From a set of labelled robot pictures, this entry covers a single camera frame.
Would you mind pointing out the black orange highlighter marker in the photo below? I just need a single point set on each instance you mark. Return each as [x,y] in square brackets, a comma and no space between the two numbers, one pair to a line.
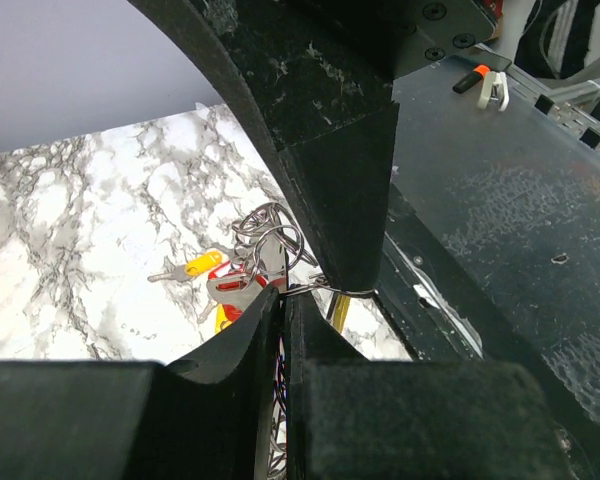
[471,79]

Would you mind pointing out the yellow key tag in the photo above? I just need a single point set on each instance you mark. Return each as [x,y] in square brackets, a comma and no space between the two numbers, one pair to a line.
[338,310]
[198,266]

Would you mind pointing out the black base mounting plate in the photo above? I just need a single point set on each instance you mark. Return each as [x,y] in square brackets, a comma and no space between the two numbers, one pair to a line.
[414,290]

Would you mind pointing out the yellow tag key upright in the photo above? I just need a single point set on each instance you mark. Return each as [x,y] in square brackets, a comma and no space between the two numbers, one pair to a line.
[213,319]

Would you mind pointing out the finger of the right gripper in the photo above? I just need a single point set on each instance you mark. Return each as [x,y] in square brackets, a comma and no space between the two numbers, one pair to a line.
[311,84]

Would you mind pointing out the white stapler remover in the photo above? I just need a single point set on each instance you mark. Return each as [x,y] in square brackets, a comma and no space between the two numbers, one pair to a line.
[494,91]

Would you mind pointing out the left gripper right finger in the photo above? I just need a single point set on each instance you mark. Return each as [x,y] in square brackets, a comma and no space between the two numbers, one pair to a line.
[459,420]

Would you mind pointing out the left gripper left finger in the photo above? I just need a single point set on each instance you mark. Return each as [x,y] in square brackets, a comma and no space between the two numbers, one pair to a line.
[206,415]

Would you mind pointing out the dark phone on bench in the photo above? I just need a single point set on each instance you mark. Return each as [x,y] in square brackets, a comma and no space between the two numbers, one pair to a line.
[492,60]

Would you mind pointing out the round metal keyring disc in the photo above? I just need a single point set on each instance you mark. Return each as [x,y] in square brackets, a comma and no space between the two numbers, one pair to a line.
[270,240]

